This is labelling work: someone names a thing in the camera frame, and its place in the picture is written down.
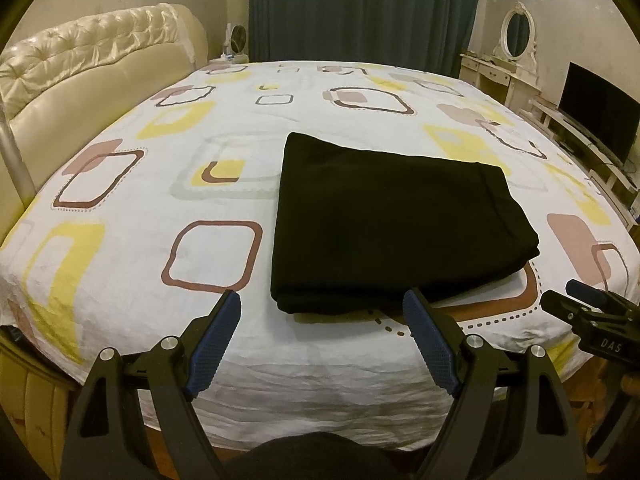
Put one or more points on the oval white framed mirror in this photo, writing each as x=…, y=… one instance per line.
x=517, y=39

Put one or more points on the white dressing table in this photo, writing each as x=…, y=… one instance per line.
x=498, y=82

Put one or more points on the black flat television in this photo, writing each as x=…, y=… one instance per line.
x=606, y=112

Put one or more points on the cream bed frame base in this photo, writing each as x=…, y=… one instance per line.
x=37, y=398

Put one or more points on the small white desk fan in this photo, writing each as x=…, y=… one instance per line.
x=235, y=41

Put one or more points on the cream tufted leather headboard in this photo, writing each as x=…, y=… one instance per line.
x=64, y=85

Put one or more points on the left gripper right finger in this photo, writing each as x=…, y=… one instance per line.
x=509, y=417

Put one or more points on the white tv stand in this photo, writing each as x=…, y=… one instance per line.
x=589, y=154

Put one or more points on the dark green curtain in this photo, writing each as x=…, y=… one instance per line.
x=426, y=35

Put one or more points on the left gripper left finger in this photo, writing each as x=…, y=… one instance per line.
x=106, y=438

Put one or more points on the black studded pants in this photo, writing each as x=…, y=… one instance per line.
x=357, y=229

